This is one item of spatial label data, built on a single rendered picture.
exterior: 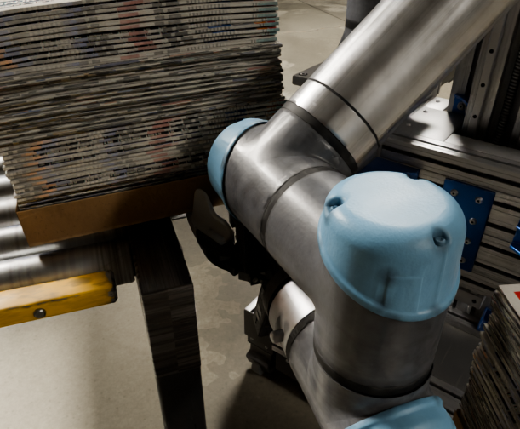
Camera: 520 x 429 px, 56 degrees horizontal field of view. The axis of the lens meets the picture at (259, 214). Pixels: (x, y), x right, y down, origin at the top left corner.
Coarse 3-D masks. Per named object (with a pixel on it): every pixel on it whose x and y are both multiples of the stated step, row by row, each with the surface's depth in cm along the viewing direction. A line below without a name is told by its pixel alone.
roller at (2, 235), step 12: (0, 228) 55; (12, 228) 54; (120, 228) 56; (0, 240) 53; (12, 240) 53; (24, 240) 54; (60, 240) 55; (72, 240) 55; (84, 240) 55; (96, 240) 56; (108, 240) 56; (0, 252) 53; (12, 252) 53; (24, 252) 54; (36, 252) 54
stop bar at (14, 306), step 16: (96, 272) 45; (112, 272) 45; (32, 288) 43; (48, 288) 43; (64, 288) 43; (80, 288) 43; (96, 288) 43; (112, 288) 44; (0, 304) 42; (16, 304) 42; (32, 304) 42; (48, 304) 42; (64, 304) 43; (80, 304) 43; (96, 304) 44; (0, 320) 41; (16, 320) 42; (32, 320) 42
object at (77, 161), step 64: (0, 0) 43; (64, 0) 41; (128, 0) 42; (192, 0) 44; (256, 0) 46; (0, 64) 41; (64, 64) 43; (128, 64) 44; (192, 64) 46; (256, 64) 48; (0, 128) 43; (64, 128) 45; (128, 128) 47; (192, 128) 49; (64, 192) 48
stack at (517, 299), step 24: (504, 288) 43; (504, 312) 42; (480, 336) 46; (504, 336) 43; (480, 360) 46; (504, 360) 42; (480, 384) 47; (504, 384) 43; (480, 408) 48; (504, 408) 42
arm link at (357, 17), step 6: (348, 0) 88; (354, 0) 86; (360, 0) 85; (366, 0) 85; (372, 0) 84; (378, 0) 84; (348, 6) 89; (354, 6) 87; (360, 6) 86; (366, 6) 85; (372, 6) 85; (348, 12) 89; (354, 12) 87; (360, 12) 86; (366, 12) 86; (348, 18) 89; (354, 18) 88; (360, 18) 87
